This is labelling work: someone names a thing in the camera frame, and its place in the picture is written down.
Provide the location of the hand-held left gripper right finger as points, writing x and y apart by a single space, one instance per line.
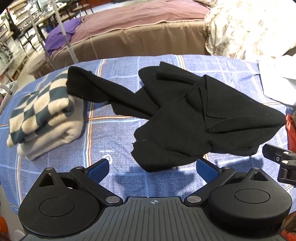
207 170

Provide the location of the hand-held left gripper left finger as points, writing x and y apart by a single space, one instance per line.
99 168

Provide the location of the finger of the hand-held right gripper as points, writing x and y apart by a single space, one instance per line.
275 153

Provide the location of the black garment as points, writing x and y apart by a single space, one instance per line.
185 120

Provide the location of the person's red clothing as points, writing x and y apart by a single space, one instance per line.
291 127

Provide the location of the white cloth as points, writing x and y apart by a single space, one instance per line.
275 78

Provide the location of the checkered folded blanket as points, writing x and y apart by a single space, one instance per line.
34 105

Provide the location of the floral cream quilt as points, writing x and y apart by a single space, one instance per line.
245 27

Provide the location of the brown bed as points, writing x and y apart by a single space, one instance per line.
138 44

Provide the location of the white metal pole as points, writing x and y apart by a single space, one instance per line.
66 37
38 30

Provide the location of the purple cloth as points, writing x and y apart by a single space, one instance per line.
60 37

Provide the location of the mauve bedspread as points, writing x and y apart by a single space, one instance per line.
143 16

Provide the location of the cluttered storage shelves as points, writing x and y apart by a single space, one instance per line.
16 32

